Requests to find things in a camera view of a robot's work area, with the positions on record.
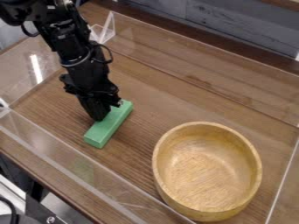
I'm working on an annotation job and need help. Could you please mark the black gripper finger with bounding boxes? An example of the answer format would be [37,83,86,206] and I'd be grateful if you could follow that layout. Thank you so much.
[77,95,97,119]
[94,97,110,121]

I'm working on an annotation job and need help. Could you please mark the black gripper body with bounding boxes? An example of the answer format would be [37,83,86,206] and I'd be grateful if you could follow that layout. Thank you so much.
[59,53,120,107]

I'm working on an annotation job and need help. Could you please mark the green rectangular block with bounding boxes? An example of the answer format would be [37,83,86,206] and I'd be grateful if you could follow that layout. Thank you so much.
[82,100,133,149]

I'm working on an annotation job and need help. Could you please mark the brown wooden bowl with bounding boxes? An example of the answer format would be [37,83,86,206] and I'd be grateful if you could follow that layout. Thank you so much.
[152,122,262,222]

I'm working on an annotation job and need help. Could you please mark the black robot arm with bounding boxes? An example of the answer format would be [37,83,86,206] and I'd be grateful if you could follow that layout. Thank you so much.
[0,0,120,121]

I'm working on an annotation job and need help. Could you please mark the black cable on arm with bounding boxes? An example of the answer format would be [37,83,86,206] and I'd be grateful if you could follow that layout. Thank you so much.
[90,43,114,65]

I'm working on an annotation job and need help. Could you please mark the clear acrylic corner bracket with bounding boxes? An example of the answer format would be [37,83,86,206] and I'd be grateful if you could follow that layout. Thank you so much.
[89,11,116,44]

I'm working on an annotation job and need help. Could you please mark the black cable lower left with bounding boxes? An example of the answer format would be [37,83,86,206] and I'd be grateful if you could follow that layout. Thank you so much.
[0,194,18,224]

